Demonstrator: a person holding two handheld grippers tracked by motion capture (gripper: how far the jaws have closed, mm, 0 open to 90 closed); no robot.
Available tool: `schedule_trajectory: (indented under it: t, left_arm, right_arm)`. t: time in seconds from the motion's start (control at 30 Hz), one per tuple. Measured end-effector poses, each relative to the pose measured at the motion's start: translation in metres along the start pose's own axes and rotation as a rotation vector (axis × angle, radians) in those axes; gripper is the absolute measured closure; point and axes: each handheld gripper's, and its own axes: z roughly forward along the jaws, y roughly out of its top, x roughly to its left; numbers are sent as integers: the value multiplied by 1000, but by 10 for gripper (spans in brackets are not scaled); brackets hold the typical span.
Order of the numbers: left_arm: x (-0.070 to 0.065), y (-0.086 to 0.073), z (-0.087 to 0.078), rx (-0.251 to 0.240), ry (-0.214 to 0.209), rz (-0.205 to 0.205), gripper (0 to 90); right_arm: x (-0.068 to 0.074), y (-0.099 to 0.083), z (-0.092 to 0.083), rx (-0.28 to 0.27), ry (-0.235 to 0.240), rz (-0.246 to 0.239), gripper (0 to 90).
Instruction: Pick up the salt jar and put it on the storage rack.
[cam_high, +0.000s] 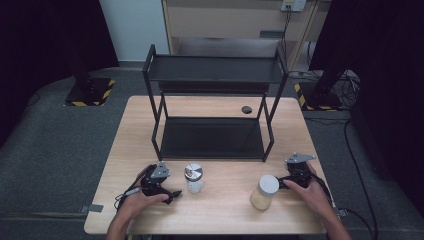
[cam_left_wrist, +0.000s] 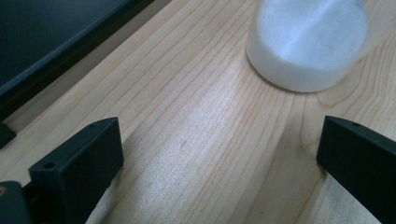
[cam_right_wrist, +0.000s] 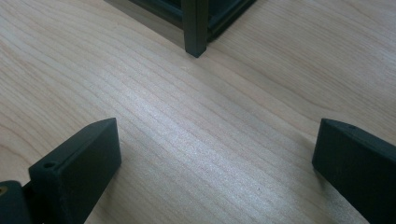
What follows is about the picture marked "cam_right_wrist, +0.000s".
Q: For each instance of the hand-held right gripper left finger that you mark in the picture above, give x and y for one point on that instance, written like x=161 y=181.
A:
x=74 y=174

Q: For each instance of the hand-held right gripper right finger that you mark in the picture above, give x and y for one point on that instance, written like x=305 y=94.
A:
x=361 y=168

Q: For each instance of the black two-tier metal rack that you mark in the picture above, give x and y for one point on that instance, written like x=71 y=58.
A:
x=195 y=28

